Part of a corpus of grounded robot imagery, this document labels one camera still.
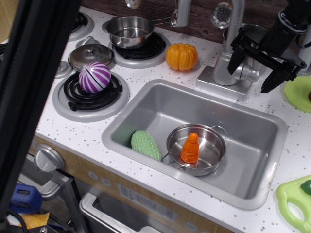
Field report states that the green cutting board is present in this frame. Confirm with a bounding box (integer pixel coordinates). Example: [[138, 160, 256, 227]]
[[276, 175, 311, 233]]

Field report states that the green bumpy toy gourd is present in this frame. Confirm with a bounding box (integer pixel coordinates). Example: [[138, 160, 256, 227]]
[[131, 130, 161, 161]]

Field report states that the steel pot on burner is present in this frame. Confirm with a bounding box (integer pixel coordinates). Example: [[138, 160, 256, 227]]
[[104, 16, 156, 50]]

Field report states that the blue clamp tool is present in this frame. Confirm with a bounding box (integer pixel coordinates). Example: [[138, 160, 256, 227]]
[[9, 183, 43, 214]]

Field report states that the rear centre black burner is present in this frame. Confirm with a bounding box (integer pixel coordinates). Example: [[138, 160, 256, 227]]
[[108, 33, 171, 69]]

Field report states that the silver stove knob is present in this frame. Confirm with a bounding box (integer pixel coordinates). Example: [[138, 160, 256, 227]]
[[34, 144, 66, 173]]

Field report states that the grey toy sink basin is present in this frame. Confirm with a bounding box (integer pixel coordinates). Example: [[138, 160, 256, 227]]
[[102, 80, 288, 210]]

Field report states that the silver oven door handle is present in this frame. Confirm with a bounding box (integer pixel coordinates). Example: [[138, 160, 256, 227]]
[[79, 192, 153, 233]]

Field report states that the dark green toy vegetable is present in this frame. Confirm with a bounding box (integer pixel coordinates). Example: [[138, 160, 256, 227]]
[[300, 180, 311, 195]]

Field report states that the rear left burner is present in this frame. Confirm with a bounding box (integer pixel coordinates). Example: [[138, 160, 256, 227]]
[[68, 12, 94, 42]]

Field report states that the silver toy faucet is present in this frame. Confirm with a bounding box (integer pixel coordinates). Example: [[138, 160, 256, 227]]
[[176, 0, 260, 102]]

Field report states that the steel pot in sink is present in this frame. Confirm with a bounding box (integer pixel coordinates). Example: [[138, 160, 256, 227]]
[[161, 124, 228, 177]]

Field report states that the hanging slotted spoon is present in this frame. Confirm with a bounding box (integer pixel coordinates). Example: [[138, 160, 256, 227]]
[[210, 2, 231, 29]]

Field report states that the hanging steel spoon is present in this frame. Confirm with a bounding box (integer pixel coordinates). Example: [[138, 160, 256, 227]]
[[125, 0, 142, 10]]

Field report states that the green plate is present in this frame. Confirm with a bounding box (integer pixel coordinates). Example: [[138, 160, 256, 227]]
[[284, 76, 311, 112]]

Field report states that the purple white striped ball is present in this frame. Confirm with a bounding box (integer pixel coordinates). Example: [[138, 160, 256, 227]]
[[78, 62, 111, 94]]

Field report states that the steel pot lid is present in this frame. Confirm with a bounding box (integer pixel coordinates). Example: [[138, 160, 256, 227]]
[[68, 44, 114, 70]]

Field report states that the orange toy pumpkin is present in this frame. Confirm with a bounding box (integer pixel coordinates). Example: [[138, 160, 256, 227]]
[[165, 43, 198, 71]]

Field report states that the black burner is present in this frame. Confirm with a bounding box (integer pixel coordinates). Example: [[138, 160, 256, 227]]
[[108, 33, 171, 69], [52, 71, 130, 123]]

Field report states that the small grey burner cap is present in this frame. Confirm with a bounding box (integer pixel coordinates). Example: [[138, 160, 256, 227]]
[[55, 61, 73, 79]]

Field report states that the black frame post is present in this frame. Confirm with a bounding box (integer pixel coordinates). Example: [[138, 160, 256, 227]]
[[0, 0, 81, 227]]

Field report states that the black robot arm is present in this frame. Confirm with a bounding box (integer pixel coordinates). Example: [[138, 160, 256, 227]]
[[227, 0, 311, 93]]

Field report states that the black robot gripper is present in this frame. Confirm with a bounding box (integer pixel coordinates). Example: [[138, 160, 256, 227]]
[[227, 27, 307, 93]]

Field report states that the front left black burner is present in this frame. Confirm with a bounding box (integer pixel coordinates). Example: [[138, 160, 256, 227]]
[[52, 71, 130, 123]]

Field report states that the orange toy carrot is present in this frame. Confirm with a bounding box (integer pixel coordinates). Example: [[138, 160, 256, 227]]
[[180, 133, 200, 164]]

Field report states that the silver faucet lever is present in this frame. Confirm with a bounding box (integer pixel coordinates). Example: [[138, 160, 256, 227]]
[[233, 63, 260, 82]]

